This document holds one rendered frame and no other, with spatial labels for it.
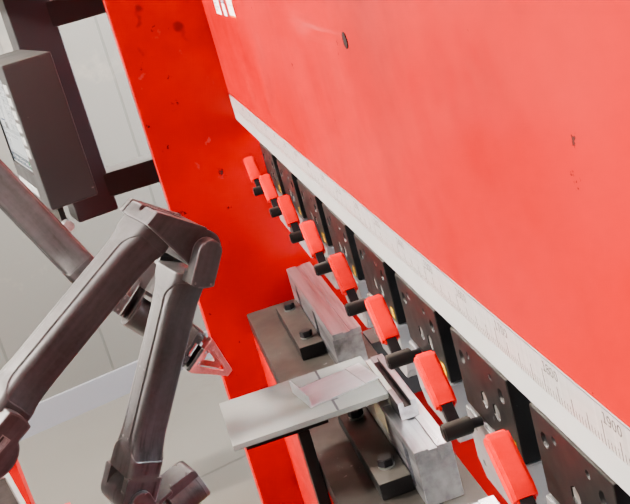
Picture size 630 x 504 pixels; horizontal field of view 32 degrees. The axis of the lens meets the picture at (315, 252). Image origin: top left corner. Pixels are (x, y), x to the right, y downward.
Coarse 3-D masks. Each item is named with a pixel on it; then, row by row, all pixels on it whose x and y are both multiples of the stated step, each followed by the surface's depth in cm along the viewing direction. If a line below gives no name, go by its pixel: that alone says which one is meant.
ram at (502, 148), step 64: (256, 0) 166; (320, 0) 120; (384, 0) 94; (448, 0) 77; (512, 0) 66; (576, 0) 57; (256, 64) 189; (320, 64) 132; (384, 64) 101; (448, 64) 82; (512, 64) 69; (576, 64) 60; (320, 128) 146; (384, 128) 109; (448, 128) 87; (512, 128) 73; (576, 128) 62; (320, 192) 164; (384, 192) 119; (448, 192) 93; (512, 192) 77; (576, 192) 65; (384, 256) 130; (448, 256) 100; (512, 256) 82; (576, 256) 69; (448, 320) 108; (512, 320) 87; (576, 320) 72; (576, 384) 77
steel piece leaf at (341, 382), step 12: (336, 372) 189; (348, 372) 187; (312, 384) 187; (324, 384) 185; (336, 384) 184; (348, 384) 183; (360, 384) 182; (300, 396) 182; (312, 396) 182; (324, 396) 181; (336, 396) 180
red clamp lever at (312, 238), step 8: (304, 224) 166; (312, 224) 166; (304, 232) 166; (312, 232) 165; (312, 240) 164; (320, 240) 165; (312, 248) 164; (320, 248) 164; (312, 256) 164; (320, 256) 163; (320, 264) 162; (328, 264) 162; (320, 272) 162; (328, 272) 162
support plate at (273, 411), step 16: (336, 368) 191; (368, 368) 187; (288, 384) 190; (304, 384) 188; (368, 384) 181; (240, 400) 189; (256, 400) 187; (272, 400) 185; (288, 400) 184; (336, 400) 179; (352, 400) 177; (368, 400) 176; (224, 416) 184; (240, 416) 183; (256, 416) 181; (272, 416) 179; (288, 416) 178; (304, 416) 176; (320, 416) 175; (240, 432) 177; (256, 432) 175; (272, 432) 174; (288, 432) 174; (240, 448) 173
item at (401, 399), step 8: (384, 360) 189; (384, 368) 187; (384, 376) 185; (392, 376) 182; (392, 384) 181; (400, 384) 178; (392, 392) 176; (400, 392) 177; (408, 392) 175; (392, 400) 175; (400, 400) 173; (408, 400) 173; (400, 408) 172; (408, 408) 172; (416, 408) 173; (400, 416) 173; (408, 416) 173
